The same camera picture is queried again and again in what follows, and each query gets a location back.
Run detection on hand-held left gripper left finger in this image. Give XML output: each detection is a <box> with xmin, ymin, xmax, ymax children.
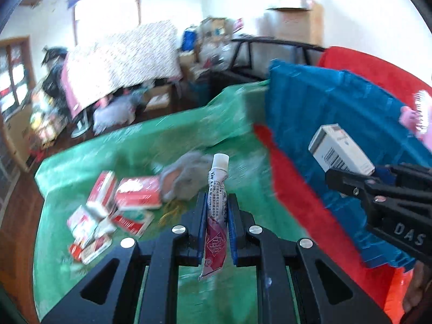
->
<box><xmin>40</xmin><ymin>192</ymin><xmax>207</xmax><ymax>324</ymax></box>

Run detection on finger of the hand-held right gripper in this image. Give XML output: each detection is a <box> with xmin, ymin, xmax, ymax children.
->
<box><xmin>326</xmin><ymin>168</ymin><xmax>401</xmax><ymax>210</ymax></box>
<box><xmin>374</xmin><ymin>164</ymin><xmax>432</xmax><ymax>193</ymax></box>

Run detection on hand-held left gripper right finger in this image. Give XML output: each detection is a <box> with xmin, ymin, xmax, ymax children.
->
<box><xmin>228</xmin><ymin>193</ymin><xmax>394</xmax><ymax>324</ymax></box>

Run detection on red white ointment tube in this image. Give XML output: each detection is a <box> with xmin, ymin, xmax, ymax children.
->
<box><xmin>198</xmin><ymin>153</ymin><xmax>229</xmax><ymax>281</ymax></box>

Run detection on white box with barcode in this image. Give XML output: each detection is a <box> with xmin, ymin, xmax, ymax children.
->
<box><xmin>309</xmin><ymin>124</ymin><xmax>376</xmax><ymax>176</ymax></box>

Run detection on blue plastic crate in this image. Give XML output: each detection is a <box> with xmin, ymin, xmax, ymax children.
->
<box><xmin>264</xmin><ymin>59</ymin><xmax>432</xmax><ymax>271</ymax></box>

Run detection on person's right hand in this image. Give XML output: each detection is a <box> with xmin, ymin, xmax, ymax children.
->
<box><xmin>403</xmin><ymin>263</ymin><xmax>432</xmax><ymax>314</ymax></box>

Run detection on grey plush toy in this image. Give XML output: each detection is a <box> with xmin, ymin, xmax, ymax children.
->
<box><xmin>159</xmin><ymin>151</ymin><xmax>214</xmax><ymax>200</ymax></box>

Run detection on red flat pack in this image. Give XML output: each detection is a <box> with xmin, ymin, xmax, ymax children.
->
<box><xmin>111</xmin><ymin>209</ymin><xmax>155</xmax><ymax>237</ymax></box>

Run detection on green patterned blanket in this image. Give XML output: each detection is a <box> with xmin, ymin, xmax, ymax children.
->
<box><xmin>34</xmin><ymin>79</ymin><xmax>304</xmax><ymax>324</ymax></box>

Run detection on cardboard box with label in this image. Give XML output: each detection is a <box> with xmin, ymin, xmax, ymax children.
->
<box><xmin>145</xmin><ymin>86</ymin><xmax>173</xmax><ymax>110</ymax></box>

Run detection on grey cushion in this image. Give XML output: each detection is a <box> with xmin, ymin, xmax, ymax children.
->
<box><xmin>93</xmin><ymin>97</ymin><xmax>138</xmax><ymax>133</ymax></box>

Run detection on white stand base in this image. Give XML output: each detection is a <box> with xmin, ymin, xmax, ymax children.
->
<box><xmin>71</xmin><ymin>121</ymin><xmax>90</xmax><ymax>139</ymax></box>

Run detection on black table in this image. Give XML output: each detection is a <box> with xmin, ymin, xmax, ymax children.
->
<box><xmin>230</xmin><ymin>35</ymin><xmax>327</xmax><ymax>75</ymax></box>

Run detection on large cardboard box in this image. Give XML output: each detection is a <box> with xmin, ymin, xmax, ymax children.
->
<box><xmin>262</xmin><ymin>0</ymin><xmax>325</xmax><ymax>46</ymax></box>

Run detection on pile of plastic bags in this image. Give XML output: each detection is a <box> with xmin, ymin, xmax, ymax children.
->
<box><xmin>198</xmin><ymin>37</ymin><xmax>234</xmax><ymax>72</ymax></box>

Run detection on floral cloth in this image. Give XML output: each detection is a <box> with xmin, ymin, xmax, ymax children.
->
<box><xmin>62</xmin><ymin>20</ymin><xmax>183</xmax><ymax>109</ymax></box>

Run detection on blue bag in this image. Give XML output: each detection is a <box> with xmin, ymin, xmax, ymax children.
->
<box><xmin>182</xmin><ymin>27</ymin><xmax>198</xmax><ymax>52</ymax></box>

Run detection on pile of toys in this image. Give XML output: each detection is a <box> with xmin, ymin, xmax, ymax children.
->
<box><xmin>30</xmin><ymin>88</ymin><xmax>69</xmax><ymax>146</ymax></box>

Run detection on small cardboard box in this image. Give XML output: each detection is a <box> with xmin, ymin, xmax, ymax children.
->
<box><xmin>199</xmin><ymin>17</ymin><xmax>227</xmax><ymax>38</ymax></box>

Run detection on brown cardboard box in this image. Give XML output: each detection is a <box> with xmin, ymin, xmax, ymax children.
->
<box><xmin>3</xmin><ymin>104</ymin><xmax>35</xmax><ymax>170</ymax></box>

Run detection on black garbage bag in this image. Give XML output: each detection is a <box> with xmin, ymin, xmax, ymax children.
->
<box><xmin>42</xmin><ymin>47</ymin><xmax>69</xmax><ymax>109</ymax></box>

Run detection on window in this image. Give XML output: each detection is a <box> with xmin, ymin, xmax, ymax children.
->
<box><xmin>72</xmin><ymin>0</ymin><xmax>141</xmax><ymax>45</ymax></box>

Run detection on wooden cabinet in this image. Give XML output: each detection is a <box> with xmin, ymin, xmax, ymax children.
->
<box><xmin>0</xmin><ymin>37</ymin><xmax>36</xmax><ymax>116</ymax></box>

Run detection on yellow cord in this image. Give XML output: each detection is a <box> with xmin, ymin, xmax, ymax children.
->
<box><xmin>158</xmin><ymin>201</ymin><xmax>190</xmax><ymax>227</ymax></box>

